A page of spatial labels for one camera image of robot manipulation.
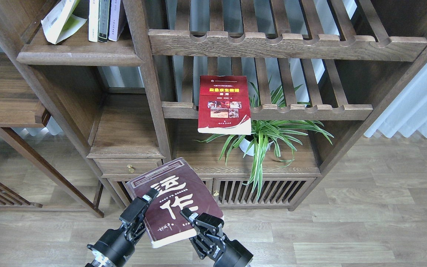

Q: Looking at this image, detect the dark wooden bookshelf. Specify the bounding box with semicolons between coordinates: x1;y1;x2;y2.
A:
0;0;427;211

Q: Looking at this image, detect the lavender standing book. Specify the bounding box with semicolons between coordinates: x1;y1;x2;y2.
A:
108;0;127;41

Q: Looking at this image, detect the dark maroon book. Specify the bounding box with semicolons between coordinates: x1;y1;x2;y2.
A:
126;158;224;248

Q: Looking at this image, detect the spider plant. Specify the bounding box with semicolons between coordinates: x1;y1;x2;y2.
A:
203;94;333;199

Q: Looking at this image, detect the white standing book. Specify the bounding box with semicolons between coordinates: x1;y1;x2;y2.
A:
88;0;100;42

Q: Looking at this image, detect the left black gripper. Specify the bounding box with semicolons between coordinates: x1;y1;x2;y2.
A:
87;189;159;267

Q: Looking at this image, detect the white curtain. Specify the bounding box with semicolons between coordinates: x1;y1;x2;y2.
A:
364;64;427;138

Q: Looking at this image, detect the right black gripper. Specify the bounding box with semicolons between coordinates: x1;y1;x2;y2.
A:
180;208;253;267

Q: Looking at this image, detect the white plant pot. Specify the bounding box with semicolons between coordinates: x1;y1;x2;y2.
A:
239;135;273;157

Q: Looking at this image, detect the brass drawer knob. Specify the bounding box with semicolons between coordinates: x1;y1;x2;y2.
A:
127;164;135;174

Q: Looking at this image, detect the yellow green book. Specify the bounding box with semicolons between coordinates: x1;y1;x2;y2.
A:
41;0;87;44

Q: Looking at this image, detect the dark green standing book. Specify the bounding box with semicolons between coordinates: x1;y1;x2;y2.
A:
98;0;111;43

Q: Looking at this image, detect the red book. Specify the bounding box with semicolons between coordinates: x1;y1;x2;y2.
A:
198;75;251;135

